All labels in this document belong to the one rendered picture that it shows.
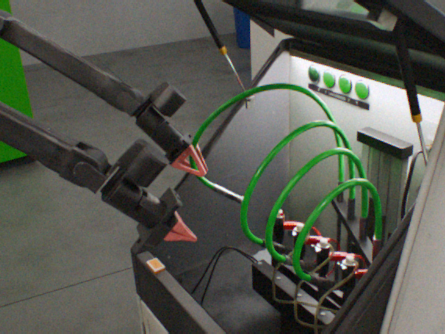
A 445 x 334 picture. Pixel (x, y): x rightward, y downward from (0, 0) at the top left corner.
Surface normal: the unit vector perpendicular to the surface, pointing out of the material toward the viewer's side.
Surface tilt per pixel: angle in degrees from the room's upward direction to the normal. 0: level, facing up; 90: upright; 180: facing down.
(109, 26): 90
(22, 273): 0
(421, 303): 76
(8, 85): 90
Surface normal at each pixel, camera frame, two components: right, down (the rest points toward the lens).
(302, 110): -0.84, 0.27
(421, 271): -0.83, 0.05
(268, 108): 0.54, 0.34
